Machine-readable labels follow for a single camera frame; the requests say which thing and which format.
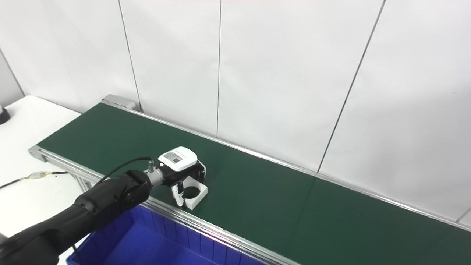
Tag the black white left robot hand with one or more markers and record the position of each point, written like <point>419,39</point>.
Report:
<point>180,160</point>

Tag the white square part with hole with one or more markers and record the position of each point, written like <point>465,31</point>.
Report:
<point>200,193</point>

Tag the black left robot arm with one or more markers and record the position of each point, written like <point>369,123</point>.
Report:
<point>103,198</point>

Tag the green conveyor belt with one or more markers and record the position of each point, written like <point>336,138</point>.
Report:
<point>294,206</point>
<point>220,232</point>

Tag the grey conveyor end housing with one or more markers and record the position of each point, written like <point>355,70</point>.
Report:
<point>117,100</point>

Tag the blue bin with white parts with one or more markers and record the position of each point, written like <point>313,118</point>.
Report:
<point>154,246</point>

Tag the aluminium conveyor leg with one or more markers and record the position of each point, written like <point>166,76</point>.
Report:
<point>82,183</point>

